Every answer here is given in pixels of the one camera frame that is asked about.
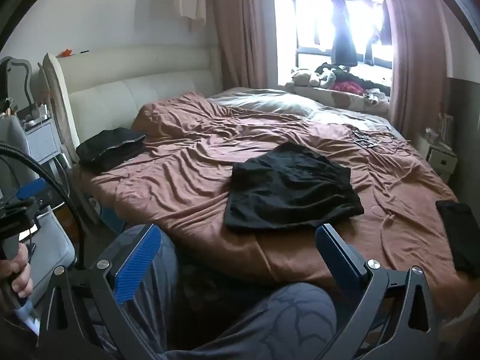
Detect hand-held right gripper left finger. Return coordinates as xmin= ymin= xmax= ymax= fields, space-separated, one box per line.
xmin=37 ymin=224 xmax=166 ymax=360

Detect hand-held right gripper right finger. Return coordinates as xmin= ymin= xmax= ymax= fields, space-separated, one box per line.
xmin=315 ymin=224 xmax=447 ymax=360

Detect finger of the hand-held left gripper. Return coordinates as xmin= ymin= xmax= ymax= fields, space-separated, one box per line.
xmin=15 ymin=177 xmax=55 ymax=211

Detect black pants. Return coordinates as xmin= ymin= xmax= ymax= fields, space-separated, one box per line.
xmin=223 ymin=141 xmax=365 ymax=233

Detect person's left hand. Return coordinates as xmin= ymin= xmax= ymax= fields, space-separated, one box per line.
xmin=0 ymin=245 xmax=34 ymax=302

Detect grey chair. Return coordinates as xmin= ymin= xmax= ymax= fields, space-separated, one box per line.
xmin=0 ymin=114 xmax=77 ymax=271

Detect folded black clothes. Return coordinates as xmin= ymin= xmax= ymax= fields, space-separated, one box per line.
xmin=76 ymin=127 xmax=148 ymax=171

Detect person's right leg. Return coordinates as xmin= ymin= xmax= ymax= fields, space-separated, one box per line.
xmin=165 ymin=283 xmax=338 ymax=360

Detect brown blanket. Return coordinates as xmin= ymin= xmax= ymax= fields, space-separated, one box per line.
xmin=80 ymin=92 xmax=473 ymax=304

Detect ornate framed mirror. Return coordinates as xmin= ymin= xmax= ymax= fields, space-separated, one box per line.
xmin=0 ymin=56 xmax=36 ymax=111

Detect dark cloth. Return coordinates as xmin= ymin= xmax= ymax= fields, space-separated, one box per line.
xmin=435 ymin=199 xmax=475 ymax=272

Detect cream padded headboard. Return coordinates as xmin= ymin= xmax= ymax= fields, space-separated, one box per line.
xmin=41 ymin=47 xmax=222 ymax=166

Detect white nightstand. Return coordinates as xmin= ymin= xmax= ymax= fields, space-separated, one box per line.
xmin=425 ymin=135 xmax=460 ymax=184

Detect printed windowsill cushion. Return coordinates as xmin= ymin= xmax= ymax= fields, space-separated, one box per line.
xmin=279 ymin=84 xmax=391 ymax=113

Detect pile of clothes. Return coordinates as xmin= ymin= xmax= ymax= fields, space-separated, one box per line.
xmin=315 ymin=63 xmax=391 ymax=96

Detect plush toy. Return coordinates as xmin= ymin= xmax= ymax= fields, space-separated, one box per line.
xmin=287 ymin=68 xmax=336 ymax=88

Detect pink curtain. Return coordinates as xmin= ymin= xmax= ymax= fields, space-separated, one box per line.
xmin=202 ymin=0 xmax=280 ymax=91
xmin=377 ymin=0 xmax=451 ymax=132

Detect hanging black garment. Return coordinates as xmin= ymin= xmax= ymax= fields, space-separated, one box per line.
xmin=330 ymin=0 xmax=359 ymax=66

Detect window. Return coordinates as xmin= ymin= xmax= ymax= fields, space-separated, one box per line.
xmin=290 ymin=0 xmax=394 ymax=70

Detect hanging grey garment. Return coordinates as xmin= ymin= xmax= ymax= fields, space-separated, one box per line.
xmin=379 ymin=0 xmax=392 ymax=43

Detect black tangled cable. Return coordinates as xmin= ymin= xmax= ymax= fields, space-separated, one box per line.
xmin=350 ymin=129 xmax=398 ymax=151

